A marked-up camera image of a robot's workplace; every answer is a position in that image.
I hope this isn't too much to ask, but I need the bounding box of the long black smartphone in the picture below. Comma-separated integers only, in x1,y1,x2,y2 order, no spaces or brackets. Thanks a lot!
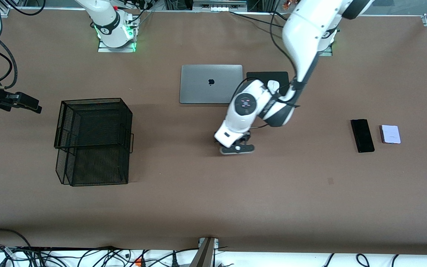
350,119,375,154

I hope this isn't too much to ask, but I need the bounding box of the white lavender flip phone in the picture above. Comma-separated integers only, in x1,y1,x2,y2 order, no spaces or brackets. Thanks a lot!
379,125,401,145

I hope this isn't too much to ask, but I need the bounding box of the black mouse pad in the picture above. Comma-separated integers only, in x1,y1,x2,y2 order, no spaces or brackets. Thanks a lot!
246,71,290,97

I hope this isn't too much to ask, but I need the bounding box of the grey closed laptop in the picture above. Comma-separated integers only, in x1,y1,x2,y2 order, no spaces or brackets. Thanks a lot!
179,65,244,104

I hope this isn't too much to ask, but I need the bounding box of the black mesh two-tier tray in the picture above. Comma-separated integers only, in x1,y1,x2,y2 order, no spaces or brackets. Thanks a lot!
54,98,135,187

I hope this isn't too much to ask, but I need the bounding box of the white power strip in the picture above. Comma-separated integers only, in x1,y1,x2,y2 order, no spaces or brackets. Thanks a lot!
193,0,247,12

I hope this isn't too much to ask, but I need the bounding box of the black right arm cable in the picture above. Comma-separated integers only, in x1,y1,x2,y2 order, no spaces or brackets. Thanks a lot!
0,0,46,90

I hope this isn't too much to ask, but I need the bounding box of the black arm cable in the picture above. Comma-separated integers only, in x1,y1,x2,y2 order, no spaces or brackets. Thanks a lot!
0,0,46,90
231,10,303,130

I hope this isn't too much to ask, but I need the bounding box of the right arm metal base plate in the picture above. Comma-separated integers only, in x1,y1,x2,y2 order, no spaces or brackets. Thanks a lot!
98,37,137,53

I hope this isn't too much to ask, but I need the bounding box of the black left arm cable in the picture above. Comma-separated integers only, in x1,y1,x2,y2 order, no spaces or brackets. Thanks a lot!
231,10,303,130

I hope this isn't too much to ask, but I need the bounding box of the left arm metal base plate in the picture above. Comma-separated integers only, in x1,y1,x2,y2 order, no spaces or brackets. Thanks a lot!
315,44,333,57

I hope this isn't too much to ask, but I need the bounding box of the black cable across table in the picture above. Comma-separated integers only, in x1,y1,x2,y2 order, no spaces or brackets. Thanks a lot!
229,11,286,29

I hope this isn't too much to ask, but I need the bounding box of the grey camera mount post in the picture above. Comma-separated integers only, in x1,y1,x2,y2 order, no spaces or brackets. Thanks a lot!
190,237,219,267

